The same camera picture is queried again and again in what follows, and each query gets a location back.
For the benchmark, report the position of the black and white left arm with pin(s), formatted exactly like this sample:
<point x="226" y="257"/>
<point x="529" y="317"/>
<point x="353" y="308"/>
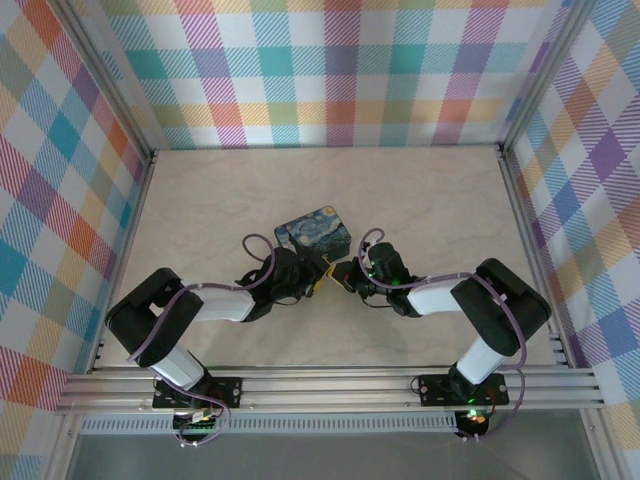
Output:
<point x="150" y="310"/>

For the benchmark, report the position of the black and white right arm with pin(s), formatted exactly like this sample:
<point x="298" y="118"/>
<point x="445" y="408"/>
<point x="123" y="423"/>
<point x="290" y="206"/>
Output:
<point x="505" y="305"/>

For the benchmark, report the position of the starry night tin box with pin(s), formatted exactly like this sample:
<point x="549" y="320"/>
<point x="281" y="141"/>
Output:
<point x="315" y="230"/>

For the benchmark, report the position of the grey metal shelf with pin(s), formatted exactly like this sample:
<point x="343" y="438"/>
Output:
<point x="325" y="457"/>

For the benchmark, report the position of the long aluminium frame rail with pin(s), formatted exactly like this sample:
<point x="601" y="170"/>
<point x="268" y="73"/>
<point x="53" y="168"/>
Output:
<point x="325" y="390"/>

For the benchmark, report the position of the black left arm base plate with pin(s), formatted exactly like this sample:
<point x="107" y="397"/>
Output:
<point x="225" y="390"/>

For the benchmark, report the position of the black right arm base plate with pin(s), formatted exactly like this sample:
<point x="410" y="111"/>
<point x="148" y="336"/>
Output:
<point x="435" y="390"/>

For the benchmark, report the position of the aluminium side rail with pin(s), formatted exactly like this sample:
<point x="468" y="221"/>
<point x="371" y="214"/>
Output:
<point x="516" y="200"/>
<point x="141" y="200"/>

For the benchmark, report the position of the aluminium frame post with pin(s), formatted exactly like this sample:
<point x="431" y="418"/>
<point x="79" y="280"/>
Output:
<point x="112" y="75"/>
<point x="540" y="75"/>
<point x="595" y="450"/>
<point x="70" y="450"/>

